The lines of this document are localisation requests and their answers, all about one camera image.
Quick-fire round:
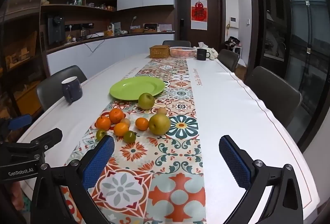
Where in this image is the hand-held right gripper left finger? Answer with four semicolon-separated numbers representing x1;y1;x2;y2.
31;135;115;224

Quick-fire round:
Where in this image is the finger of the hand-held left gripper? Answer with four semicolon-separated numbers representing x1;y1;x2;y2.
0;128;63;156
0;114;33;134

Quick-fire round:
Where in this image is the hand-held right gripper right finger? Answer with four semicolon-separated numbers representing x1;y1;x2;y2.
219;135;303;224

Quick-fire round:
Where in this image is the orange mandarin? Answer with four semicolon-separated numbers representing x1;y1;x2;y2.
96;116;112;130
109;109;125;124
135;117;149;131
113;122;129;137

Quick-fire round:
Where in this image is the yellow-green pear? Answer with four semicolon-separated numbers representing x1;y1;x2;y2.
149;114;171;135

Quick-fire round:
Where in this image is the green apple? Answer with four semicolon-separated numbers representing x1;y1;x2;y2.
138;93;156;110

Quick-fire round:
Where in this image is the green plate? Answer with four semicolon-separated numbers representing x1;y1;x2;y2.
110;77;166;101

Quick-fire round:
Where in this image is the person's left hand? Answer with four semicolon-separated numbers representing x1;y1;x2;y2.
9;181;26;211

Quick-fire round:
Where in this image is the grey chair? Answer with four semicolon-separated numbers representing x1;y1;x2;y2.
218;49;240;72
245;66;303;129
162;40;191;48
36;65;87;111

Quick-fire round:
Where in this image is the dark blue mug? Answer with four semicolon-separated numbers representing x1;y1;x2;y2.
61;76;83;104

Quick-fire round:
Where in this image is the patterned table runner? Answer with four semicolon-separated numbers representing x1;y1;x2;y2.
60;55;207;224

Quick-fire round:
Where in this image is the black coffee machine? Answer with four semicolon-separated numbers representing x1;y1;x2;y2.
48;14;65;45

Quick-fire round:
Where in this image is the white plush toy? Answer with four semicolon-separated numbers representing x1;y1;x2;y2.
207;47;219;60

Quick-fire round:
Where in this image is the black power strip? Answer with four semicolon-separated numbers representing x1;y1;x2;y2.
64;23;94;31

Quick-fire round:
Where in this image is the black mug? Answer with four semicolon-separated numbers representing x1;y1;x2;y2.
197;48;211;61

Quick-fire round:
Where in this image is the white counter cabinet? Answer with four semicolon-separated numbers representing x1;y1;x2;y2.
46;32;176;77

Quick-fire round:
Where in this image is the dark bag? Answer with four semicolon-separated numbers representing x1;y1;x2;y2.
224;36;243;47

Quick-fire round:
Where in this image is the pink plastic basket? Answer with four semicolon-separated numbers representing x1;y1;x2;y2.
169;46;197;59

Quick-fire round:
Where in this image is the wicker basket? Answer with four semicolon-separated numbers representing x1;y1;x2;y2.
149;45;171;59

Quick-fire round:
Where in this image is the glass sliding door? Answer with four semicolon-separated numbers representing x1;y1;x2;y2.
280;0;330;114

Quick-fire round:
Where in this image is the red door poster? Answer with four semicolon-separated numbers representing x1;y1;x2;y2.
191;0;208;30

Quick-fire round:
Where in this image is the dark wooden door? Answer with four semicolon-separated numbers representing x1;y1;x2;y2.
175;0;226;47

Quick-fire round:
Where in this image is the black cable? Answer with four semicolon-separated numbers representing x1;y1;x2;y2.
84;36;106;53

